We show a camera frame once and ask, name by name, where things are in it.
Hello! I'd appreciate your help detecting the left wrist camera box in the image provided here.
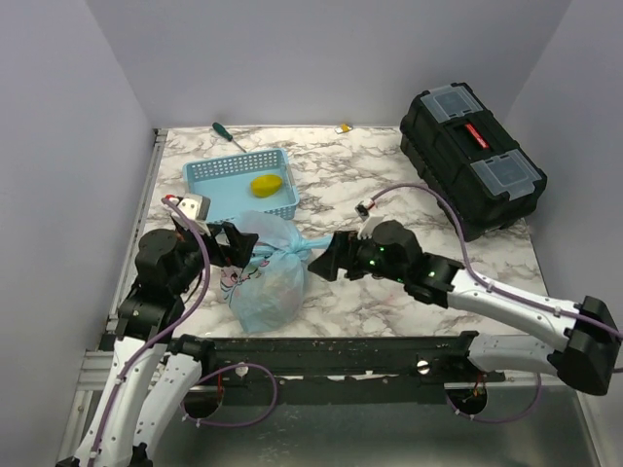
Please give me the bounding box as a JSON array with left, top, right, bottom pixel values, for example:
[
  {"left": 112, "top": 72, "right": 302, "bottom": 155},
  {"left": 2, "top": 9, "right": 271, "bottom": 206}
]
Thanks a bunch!
[{"left": 165, "top": 193, "right": 210, "bottom": 224}]

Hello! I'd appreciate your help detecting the black plastic toolbox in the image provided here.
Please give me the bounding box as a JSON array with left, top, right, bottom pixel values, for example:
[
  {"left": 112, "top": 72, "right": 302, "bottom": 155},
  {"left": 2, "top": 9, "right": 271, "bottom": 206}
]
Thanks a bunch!
[{"left": 400, "top": 83, "right": 547, "bottom": 241}]

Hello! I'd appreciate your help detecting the aluminium frame rail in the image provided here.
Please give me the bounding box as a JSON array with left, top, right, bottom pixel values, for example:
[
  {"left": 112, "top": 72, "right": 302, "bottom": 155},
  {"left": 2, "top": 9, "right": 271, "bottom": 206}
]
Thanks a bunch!
[{"left": 76, "top": 128, "right": 168, "bottom": 392}]

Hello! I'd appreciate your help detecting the light blue plastic bag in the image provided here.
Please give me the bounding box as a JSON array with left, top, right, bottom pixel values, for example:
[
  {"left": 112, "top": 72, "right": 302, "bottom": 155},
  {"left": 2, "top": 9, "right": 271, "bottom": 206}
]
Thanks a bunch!
[{"left": 220, "top": 211, "right": 332, "bottom": 334}]

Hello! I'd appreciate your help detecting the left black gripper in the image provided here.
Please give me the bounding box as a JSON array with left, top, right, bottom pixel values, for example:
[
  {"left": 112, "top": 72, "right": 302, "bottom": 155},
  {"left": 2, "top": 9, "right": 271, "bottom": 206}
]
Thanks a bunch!
[{"left": 171, "top": 220, "right": 259, "bottom": 294}]

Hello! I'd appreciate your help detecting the light blue plastic basket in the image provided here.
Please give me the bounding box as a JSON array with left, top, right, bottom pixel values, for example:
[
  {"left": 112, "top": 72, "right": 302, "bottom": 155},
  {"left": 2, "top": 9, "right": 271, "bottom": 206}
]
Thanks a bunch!
[{"left": 182, "top": 148, "right": 300, "bottom": 224}]

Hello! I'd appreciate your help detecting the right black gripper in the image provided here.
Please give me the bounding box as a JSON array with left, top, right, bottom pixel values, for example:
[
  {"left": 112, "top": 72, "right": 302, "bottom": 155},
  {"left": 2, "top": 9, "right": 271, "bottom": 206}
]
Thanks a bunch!
[{"left": 309, "top": 228, "right": 408, "bottom": 283}]

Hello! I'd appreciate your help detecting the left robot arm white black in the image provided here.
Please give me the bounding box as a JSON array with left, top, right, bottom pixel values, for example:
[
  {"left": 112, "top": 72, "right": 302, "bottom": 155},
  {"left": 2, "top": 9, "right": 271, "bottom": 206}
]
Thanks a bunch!
[{"left": 59, "top": 222, "right": 258, "bottom": 466}]

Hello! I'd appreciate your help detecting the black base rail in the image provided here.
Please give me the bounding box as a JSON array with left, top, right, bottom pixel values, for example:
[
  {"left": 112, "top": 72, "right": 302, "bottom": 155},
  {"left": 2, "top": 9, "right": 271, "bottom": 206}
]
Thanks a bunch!
[{"left": 99, "top": 330, "right": 507, "bottom": 408}]

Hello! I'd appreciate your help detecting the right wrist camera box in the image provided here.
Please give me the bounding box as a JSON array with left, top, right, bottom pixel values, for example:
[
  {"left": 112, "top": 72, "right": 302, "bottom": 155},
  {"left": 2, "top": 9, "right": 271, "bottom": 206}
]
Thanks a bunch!
[{"left": 355, "top": 198, "right": 384, "bottom": 239}]

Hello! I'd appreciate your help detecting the yellow fake starfruit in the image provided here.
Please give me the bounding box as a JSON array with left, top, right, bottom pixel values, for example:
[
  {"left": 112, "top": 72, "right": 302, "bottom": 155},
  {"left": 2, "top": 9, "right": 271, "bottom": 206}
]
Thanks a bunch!
[{"left": 250, "top": 174, "right": 283, "bottom": 198}]

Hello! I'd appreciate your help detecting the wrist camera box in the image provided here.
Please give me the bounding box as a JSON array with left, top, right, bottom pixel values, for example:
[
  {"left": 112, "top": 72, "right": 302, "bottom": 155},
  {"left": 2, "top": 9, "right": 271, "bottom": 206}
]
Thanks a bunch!
[
  {"left": 165, "top": 193, "right": 210, "bottom": 224},
  {"left": 355, "top": 198, "right": 384, "bottom": 239}
]

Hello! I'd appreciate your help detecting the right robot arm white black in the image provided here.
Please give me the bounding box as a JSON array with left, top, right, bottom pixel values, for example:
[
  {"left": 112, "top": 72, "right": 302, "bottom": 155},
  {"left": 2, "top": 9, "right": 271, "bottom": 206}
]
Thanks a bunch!
[{"left": 308, "top": 218, "right": 622, "bottom": 396}]

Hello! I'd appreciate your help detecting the green handled screwdriver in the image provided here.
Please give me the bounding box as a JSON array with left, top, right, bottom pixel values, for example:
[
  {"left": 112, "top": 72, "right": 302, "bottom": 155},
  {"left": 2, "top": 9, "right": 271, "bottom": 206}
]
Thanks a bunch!
[{"left": 211, "top": 122, "right": 246, "bottom": 153}]

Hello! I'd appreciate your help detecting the small yellow white object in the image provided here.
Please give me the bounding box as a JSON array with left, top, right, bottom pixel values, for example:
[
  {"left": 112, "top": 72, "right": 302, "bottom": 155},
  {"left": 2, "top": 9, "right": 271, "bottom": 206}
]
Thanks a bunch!
[{"left": 335, "top": 124, "right": 352, "bottom": 134}]

